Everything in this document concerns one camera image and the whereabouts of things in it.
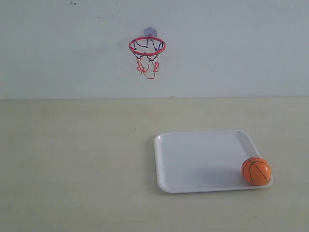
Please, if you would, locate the small orange basketball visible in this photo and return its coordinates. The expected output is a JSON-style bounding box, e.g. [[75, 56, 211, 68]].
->
[[241, 157, 272, 186]]

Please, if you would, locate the clear suction cup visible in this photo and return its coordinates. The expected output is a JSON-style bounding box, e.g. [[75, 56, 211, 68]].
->
[[144, 27, 157, 37]]

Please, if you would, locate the red mini basketball hoop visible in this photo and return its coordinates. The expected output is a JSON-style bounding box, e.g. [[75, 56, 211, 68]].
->
[[128, 36, 166, 80]]

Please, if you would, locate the white rectangular tray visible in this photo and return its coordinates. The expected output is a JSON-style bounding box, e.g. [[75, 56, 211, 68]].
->
[[154, 130, 273, 193]]

